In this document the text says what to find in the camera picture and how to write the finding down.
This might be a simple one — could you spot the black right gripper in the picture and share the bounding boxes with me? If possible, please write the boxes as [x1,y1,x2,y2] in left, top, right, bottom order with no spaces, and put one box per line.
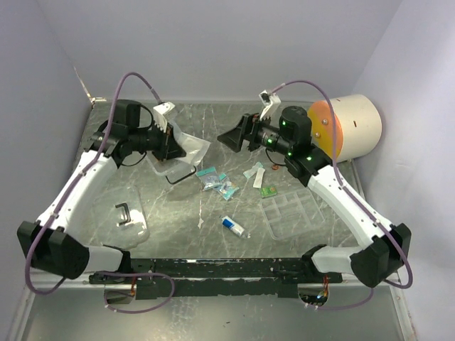
[218,109,292,156]

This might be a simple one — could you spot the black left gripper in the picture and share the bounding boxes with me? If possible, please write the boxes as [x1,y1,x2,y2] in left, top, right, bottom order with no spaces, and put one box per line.
[129,119,186,161]

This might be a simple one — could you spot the clear plastic medicine box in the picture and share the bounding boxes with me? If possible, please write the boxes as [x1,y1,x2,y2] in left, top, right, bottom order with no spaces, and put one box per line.
[147,109,196,184]

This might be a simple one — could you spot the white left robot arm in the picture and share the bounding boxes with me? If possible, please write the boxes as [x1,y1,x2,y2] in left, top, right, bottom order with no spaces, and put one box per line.
[17,99,186,283]

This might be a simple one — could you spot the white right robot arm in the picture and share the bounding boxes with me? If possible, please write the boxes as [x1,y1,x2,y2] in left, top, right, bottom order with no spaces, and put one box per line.
[217,107,413,288]

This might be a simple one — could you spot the green white medicine box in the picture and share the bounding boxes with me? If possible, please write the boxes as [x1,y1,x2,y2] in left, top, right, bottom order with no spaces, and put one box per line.
[260,186,277,198]

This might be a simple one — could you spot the white teal swab packet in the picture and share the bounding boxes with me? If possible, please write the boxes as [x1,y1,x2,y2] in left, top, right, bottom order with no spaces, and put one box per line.
[243,161,265,189]

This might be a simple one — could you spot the teal cartoon plaster packet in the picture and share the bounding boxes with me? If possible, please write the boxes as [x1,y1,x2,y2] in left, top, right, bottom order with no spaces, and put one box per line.
[215,178,239,201]

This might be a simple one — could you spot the clear compartment tray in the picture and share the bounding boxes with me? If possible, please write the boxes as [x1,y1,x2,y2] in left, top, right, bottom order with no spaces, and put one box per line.
[259,188,326,241]

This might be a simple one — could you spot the cream cylinder orange face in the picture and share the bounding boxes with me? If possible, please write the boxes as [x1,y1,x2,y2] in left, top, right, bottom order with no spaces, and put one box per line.
[307,94,382,162]

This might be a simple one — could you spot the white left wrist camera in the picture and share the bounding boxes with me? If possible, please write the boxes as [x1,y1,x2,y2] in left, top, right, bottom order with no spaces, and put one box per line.
[152,102,175,132]

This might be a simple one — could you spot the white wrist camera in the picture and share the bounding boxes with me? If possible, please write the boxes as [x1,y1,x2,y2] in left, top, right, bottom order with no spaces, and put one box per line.
[152,102,175,132]
[259,90,281,121]

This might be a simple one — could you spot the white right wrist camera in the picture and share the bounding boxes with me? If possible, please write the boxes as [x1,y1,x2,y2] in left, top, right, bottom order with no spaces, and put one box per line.
[259,90,281,121]

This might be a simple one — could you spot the clear box lid black handle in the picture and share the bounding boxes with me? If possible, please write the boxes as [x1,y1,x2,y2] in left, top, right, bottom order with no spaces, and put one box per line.
[77,185,149,250]

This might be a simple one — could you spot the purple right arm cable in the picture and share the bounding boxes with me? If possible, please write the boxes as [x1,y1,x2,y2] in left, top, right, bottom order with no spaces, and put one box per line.
[273,80,413,289]

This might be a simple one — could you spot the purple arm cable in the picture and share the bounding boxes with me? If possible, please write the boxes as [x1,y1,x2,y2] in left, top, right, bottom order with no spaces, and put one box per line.
[273,80,413,289]
[23,72,161,295]

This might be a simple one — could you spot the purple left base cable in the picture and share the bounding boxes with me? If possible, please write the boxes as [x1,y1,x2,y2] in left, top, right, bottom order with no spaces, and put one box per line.
[92,271,177,314]

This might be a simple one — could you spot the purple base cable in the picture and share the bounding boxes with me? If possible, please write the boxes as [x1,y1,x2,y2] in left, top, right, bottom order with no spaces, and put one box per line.
[305,283,374,310]
[92,271,177,314]

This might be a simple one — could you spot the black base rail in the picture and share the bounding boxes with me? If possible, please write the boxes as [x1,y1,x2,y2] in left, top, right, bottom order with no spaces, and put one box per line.
[89,257,342,300]

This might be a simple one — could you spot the aluminium frame rail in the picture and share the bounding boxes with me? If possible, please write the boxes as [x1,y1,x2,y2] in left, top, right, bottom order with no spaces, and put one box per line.
[30,267,399,283]

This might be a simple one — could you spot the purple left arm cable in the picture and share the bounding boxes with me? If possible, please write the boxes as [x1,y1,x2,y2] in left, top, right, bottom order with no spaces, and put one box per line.
[23,72,161,295]

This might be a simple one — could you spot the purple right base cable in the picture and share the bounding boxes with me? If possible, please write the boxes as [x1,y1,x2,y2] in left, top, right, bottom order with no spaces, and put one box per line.
[305,283,374,310]

